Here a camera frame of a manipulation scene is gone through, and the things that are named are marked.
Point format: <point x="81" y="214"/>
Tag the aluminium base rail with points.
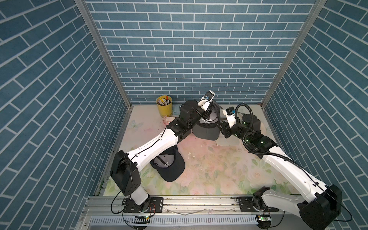
<point x="184" y="212"/>

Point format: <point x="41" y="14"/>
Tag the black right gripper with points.
<point x="225" y="129"/>

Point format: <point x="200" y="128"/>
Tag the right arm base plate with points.
<point x="251" y="204"/>

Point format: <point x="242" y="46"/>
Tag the grey baseball cap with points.
<point x="206" y="128"/>

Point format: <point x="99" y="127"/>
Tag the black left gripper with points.
<point x="192" y="102"/>

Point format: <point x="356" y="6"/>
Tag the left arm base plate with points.
<point x="151" y="205"/>

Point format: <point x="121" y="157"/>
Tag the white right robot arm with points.
<point x="317" y="204"/>

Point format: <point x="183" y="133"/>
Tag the cream white baseball cap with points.
<point x="228" y="142"/>

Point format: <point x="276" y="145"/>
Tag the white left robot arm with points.
<point x="126" y="167"/>

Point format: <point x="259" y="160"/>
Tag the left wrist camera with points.
<point x="207" y="99"/>

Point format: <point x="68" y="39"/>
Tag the pink baseball cap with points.
<point x="168" y="120"/>

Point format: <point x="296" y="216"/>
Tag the black baseball cap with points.
<point x="169" y="164"/>

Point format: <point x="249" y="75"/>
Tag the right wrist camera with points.
<point x="230" y="116"/>

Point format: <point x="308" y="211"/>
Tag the yellow pen holder cup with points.
<point x="165" y="106"/>

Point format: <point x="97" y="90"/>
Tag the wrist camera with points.
<point x="207" y="99"/>
<point x="230" y="116"/>

